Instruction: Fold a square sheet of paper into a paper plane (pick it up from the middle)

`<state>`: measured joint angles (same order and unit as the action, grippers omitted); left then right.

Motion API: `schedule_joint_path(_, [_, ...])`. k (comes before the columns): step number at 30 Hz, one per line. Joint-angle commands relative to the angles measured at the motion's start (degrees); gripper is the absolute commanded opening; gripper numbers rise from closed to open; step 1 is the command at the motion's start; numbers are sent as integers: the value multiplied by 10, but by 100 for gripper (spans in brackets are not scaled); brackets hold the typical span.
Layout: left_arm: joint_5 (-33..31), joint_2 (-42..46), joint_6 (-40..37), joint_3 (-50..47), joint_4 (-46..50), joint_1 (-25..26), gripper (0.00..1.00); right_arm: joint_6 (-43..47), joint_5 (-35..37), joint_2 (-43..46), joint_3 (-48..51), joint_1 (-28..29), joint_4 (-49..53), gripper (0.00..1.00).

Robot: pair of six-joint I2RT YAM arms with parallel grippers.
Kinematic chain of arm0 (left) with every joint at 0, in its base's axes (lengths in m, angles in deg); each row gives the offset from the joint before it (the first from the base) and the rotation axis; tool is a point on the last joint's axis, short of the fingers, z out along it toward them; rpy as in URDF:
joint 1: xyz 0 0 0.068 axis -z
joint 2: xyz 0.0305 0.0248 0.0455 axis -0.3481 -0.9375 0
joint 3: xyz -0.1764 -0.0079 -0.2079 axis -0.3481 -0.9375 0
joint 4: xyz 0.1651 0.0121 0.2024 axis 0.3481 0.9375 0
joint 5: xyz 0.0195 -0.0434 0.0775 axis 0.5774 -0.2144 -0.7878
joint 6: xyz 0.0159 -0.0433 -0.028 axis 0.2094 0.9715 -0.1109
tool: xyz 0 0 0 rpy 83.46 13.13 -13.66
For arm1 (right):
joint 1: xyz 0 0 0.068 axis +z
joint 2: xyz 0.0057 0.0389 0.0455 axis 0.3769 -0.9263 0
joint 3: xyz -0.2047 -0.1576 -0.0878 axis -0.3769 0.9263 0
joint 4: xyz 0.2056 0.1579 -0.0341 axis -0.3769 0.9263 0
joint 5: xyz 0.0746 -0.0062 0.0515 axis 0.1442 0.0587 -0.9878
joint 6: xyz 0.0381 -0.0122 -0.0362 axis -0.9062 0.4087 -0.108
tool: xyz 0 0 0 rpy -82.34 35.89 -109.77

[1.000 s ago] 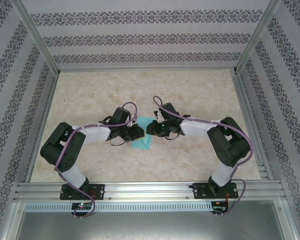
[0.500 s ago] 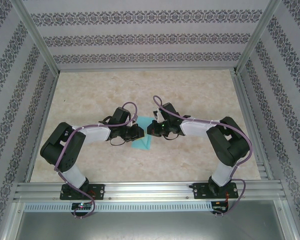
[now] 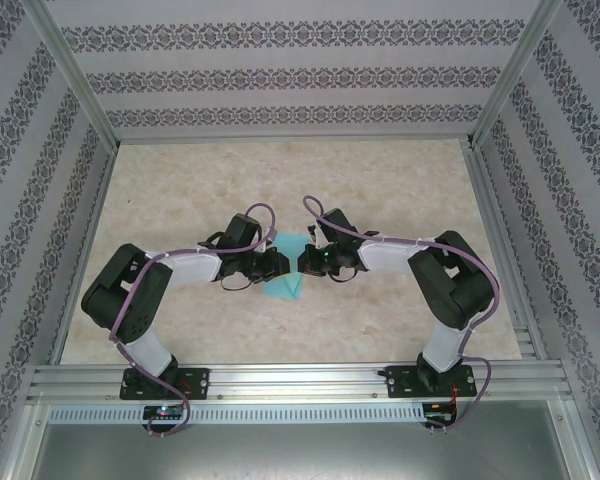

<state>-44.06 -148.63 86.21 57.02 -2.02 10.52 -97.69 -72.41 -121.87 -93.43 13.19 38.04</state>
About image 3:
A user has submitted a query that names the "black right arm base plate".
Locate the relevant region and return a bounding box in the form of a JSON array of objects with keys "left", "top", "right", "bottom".
[{"left": 385, "top": 364, "right": 479, "bottom": 400}]

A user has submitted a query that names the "thin black gripper wire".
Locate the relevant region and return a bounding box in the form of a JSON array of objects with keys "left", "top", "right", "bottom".
[
  {"left": 329, "top": 267, "right": 360, "bottom": 286},
  {"left": 219, "top": 273, "right": 255, "bottom": 294}
]

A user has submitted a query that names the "aluminium frame post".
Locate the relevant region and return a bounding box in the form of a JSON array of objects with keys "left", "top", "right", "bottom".
[
  {"left": 24, "top": 0, "right": 121, "bottom": 149},
  {"left": 467, "top": 0, "right": 566, "bottom": 149}
]

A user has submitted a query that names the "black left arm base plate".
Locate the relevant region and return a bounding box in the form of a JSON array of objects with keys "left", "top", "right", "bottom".
[{"left": 121, "top": 367, "right": 211, "bottom": 401}]

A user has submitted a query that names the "grey metal sheet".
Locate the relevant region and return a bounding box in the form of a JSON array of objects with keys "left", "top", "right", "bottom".
[{"left": 29, "top": 422, "right": 596, "bottom": 480}]

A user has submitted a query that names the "aluminium mounting rail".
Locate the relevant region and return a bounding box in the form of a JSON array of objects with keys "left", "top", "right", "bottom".
[{"left": 27, "top": 363, "right": 566, "bottom": 401}]

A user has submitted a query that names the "thin black right gripper wire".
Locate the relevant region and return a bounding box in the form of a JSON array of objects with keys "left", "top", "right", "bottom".
[{"left": 329, "top": 267, "right": 360, "bottom": 286}]

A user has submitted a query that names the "slotted grey cable duct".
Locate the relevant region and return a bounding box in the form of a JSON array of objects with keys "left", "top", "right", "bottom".
[{"left": 47, "top": 403, "right": 429, "bottom": 425}]

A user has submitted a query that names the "aluminium table side rail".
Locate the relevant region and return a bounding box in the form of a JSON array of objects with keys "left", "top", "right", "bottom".
[
  {"left": 462, "top": 142, "right": 549, "bottom": 361},
  {"left": 47, "top": 142, "right": 119, "bottom": 366}
]

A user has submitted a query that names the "thin black left gripper wire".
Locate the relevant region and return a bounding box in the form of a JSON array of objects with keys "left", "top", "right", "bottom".
[{"left": 219, "top": 273, "right": 255, "bottom": 294}]

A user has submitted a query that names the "light blue paper sheet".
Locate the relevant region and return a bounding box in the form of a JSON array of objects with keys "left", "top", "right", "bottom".
[{"left": 262, "top": 232, "right": 305, "bottom": 303}]

